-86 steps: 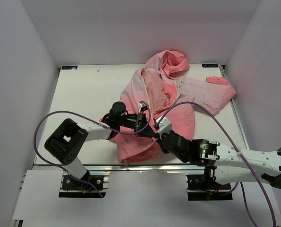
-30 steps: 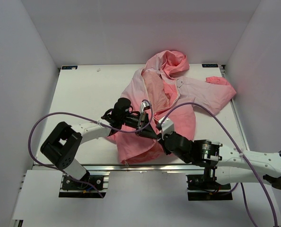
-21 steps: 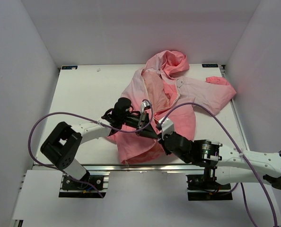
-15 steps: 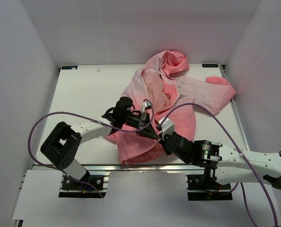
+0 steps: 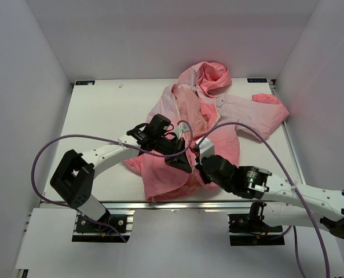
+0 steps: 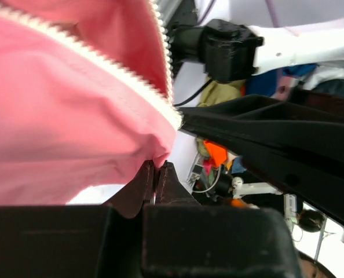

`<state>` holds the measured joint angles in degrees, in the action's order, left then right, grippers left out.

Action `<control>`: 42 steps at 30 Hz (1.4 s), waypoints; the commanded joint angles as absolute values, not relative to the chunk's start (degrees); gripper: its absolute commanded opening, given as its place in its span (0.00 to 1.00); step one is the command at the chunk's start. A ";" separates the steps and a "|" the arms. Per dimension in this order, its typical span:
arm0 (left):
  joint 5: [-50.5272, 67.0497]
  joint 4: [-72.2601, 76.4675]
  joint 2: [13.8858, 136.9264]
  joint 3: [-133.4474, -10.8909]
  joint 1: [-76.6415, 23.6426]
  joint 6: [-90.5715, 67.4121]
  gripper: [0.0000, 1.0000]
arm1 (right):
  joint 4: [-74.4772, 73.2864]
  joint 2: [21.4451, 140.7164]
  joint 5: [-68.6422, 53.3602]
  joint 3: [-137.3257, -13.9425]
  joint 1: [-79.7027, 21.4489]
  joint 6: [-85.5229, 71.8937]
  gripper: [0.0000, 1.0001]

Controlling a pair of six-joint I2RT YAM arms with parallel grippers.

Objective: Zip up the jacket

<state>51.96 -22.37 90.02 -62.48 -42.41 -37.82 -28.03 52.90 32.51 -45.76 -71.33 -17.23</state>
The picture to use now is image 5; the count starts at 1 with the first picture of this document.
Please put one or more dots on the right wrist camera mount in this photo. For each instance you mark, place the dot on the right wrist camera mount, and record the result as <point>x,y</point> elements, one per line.
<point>204,148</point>

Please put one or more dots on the blue corner label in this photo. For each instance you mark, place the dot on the blue corner label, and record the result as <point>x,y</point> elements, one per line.
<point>85,83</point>
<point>257,80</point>

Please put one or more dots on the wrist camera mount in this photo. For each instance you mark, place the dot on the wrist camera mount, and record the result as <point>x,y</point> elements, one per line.
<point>204,148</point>
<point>183,128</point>

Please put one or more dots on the right blue corner label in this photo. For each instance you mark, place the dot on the right blue corner label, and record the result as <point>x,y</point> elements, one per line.
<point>257,80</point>

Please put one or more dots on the pink hooded jacket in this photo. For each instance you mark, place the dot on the pink hooded jacket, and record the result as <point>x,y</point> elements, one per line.
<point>196,98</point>

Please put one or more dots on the aluminium front rail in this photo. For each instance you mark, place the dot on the aluminium front rail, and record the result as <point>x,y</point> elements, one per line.
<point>235,204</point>

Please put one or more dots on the left blue corner label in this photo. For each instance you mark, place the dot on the left blue corner label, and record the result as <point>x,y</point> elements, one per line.
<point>85,83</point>

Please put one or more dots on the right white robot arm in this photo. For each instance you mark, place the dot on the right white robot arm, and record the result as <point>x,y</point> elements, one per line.
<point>280,202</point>

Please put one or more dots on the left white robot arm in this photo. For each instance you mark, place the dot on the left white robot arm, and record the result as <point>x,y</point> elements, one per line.
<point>74,176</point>

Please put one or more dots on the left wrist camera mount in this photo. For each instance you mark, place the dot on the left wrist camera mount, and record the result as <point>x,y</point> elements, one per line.
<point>183,128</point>

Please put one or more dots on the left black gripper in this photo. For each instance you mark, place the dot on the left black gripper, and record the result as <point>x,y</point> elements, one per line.
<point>178,161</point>

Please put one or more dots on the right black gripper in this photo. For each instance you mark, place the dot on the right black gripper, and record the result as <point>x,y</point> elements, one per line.
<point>205,178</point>

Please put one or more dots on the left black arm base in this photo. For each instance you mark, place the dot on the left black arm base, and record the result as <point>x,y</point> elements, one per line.
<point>117,230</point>

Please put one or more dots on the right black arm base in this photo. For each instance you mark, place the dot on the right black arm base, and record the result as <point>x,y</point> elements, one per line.
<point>248,228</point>

